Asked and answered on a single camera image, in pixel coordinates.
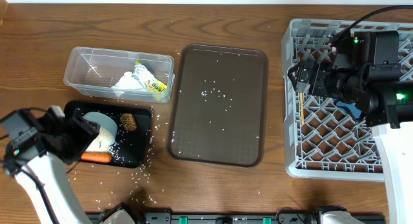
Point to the brown food scrap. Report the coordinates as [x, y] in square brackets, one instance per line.
[128, 122]

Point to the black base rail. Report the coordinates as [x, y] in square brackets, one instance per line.
[326, 214]

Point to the orange carrot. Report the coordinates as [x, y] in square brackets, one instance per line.
[96, 157]

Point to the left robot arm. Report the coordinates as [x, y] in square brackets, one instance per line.
[37, 156]

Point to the white rice pile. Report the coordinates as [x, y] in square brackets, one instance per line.
[102, 143]

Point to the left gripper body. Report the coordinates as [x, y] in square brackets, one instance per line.
[77, 139]

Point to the clear plastic bin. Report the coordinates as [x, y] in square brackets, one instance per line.
[93, 72]

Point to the grey dishwasher rack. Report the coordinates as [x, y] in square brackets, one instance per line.
[331, 144]

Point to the wooden chopstick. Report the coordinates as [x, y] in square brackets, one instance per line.
[301, 105]

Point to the light blue rice bowl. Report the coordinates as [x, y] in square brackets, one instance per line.
[103, 120]

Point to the green yellow snack wrapper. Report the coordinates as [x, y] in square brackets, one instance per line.
[146, 79]

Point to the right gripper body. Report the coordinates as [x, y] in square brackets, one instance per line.
[324, 82]

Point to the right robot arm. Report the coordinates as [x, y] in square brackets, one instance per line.
[366, 73]

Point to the white napkin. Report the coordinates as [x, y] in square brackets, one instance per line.
[127, 84]

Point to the black waste tray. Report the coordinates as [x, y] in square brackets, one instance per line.
[128, 149]

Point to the brown serving tray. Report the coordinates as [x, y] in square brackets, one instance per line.
[219, 111]

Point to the dark blue plate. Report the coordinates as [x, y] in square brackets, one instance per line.
[350, 109]

